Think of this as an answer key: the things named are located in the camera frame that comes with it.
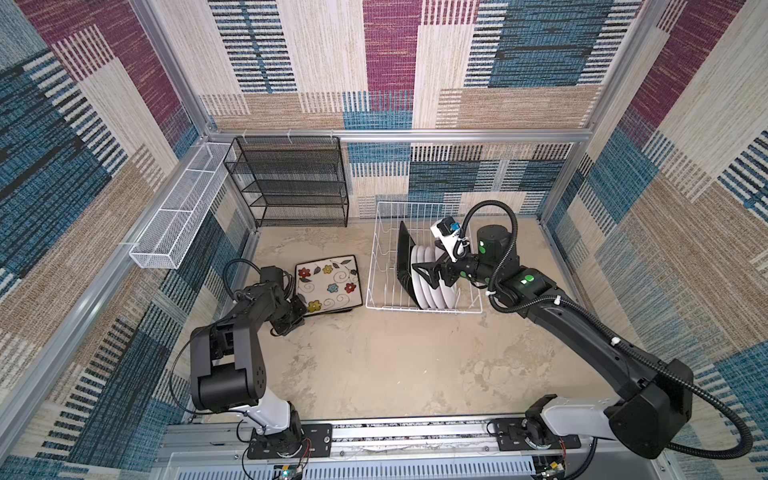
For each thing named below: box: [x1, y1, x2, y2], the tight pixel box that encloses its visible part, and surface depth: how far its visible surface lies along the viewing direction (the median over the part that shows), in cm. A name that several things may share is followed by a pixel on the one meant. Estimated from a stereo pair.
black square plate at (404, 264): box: [397, 220, 422, 309], surface depth 86 cm
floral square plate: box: [294, 254, 363, 316], surface depth 101 cm
